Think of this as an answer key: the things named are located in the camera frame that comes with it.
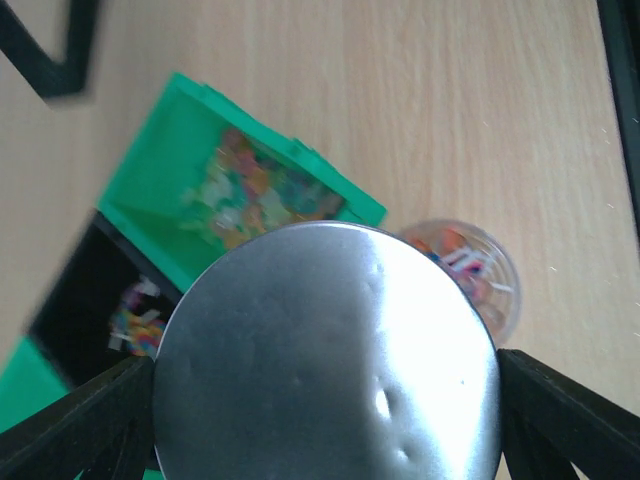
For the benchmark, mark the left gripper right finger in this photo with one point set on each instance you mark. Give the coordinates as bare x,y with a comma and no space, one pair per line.
554,427

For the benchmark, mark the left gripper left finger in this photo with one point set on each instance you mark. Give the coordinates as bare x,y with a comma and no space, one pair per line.
101,430

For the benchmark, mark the black bin of lollipops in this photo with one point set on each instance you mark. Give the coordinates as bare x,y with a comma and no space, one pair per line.
71,328

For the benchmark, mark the green bin of gummy candies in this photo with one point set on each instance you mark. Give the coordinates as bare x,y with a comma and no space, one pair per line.
204,176

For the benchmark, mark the clear plastic jar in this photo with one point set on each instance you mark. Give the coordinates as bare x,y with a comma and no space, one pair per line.
480,266

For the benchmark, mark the white jar lid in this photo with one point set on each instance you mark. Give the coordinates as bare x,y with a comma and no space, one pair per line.
326,351

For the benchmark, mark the green bin of mixed candies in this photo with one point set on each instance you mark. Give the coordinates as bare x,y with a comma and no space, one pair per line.
28,384

